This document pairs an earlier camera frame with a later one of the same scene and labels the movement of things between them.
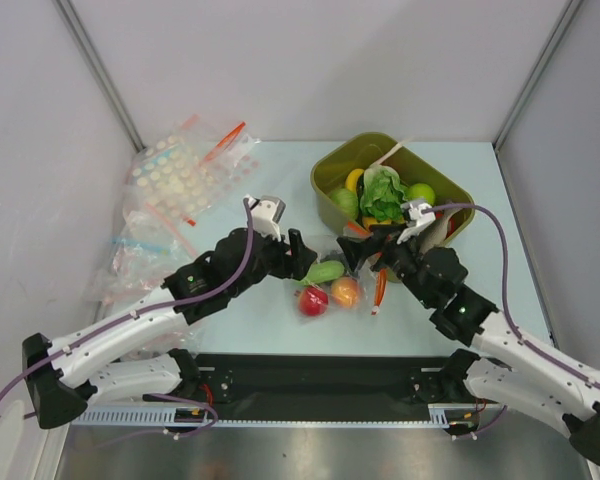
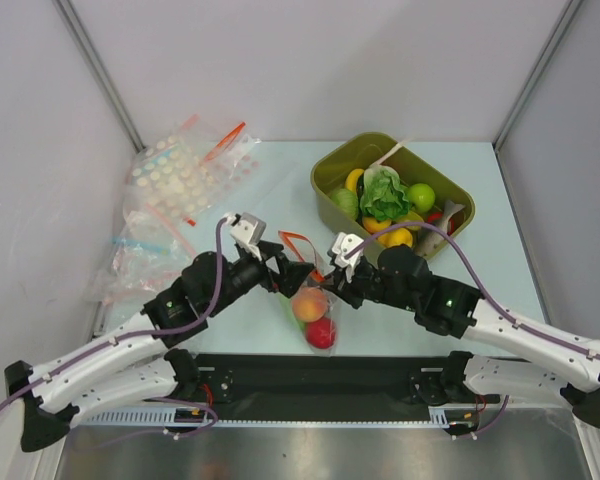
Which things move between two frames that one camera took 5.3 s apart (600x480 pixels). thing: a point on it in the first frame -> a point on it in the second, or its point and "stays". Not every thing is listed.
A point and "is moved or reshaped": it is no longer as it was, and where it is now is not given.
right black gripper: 376,250 -> 346,286
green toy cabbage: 383,195 stays
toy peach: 345,291 is moved or reshaped
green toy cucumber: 323,271 is moved or reshaped
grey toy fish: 434,234 stays
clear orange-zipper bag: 339,284 is moved or reshaped
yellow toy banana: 352,179 stays
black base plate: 330,386 stays
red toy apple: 313,301 -> 321,333
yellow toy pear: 373,221 stays
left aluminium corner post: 88,51 stays
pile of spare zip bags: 169,181 stays
